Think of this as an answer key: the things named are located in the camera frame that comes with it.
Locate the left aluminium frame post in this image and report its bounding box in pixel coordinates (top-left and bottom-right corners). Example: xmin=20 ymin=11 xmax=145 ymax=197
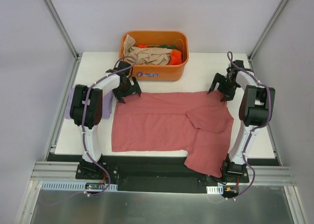
xmin=38 ymin=0 xmax=83 ymax=60

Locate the pink t shirt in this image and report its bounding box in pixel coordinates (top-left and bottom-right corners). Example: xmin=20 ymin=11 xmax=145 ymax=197
xmin=111 ymin=91 xmax=234 ymax=177

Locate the right white cable duct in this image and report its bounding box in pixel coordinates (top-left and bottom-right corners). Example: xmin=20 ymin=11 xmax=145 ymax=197
xmin=206 ymin=185 xmax=224 ymax=195

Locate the beige t shirt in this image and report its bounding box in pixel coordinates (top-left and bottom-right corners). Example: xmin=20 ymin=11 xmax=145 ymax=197
xmin=123 ymin=34 xmax=172 ymax=65

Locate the orange t shirt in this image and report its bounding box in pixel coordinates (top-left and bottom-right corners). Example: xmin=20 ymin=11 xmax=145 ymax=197
xmin=134 ymin=45 xmax=183 ymax=65

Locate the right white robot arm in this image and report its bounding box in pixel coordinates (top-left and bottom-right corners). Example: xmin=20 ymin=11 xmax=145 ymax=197
xmin=208 ymin=60 xmax=275 ymax=185

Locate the white cable duct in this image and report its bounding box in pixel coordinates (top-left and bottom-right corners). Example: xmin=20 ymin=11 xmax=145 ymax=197
xmin=206 ymin=185 xmax=224 ymax=195
xmin=41 ymin=181 xmax=118 ymax=192

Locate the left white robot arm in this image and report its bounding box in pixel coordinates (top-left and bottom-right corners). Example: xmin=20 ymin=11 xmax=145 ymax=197
xmin=69 ymin=56 xmax=142 ymax=179

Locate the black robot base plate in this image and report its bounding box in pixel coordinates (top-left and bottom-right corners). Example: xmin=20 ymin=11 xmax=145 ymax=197
xmin=48 ymin=154 xmax=249 ymax=194

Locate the green t shirt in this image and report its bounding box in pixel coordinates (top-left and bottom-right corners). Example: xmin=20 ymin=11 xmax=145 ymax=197
xmin=159 ymin=44 xmax=180 ymax=50

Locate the aluminium frame post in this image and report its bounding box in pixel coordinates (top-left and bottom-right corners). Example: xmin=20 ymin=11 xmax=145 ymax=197
xmin=248 ymin=0 xmax=290 ymax=62
xmin=38 ymin=0 xmax=83 ymax=60

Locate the aluminium front frame rail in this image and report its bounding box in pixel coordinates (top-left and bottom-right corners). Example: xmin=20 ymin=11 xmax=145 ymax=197
xmin=31 ymin=161 xmax=296 ymax=186

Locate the right aluminium frame post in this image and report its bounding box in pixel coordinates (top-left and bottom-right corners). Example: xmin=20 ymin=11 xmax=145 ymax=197
xmin=248 ymin=0 xmax=290 ymax=62

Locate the folded purple t shirt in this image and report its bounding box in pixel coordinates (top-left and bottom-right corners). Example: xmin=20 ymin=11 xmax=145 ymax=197
xmin=64 ymin=88 xmax=114 ymax=119

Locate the left white cable duct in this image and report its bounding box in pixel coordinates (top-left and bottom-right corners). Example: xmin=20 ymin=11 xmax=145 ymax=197
xmin=41 ymin=181 xmax=118 ymax=192

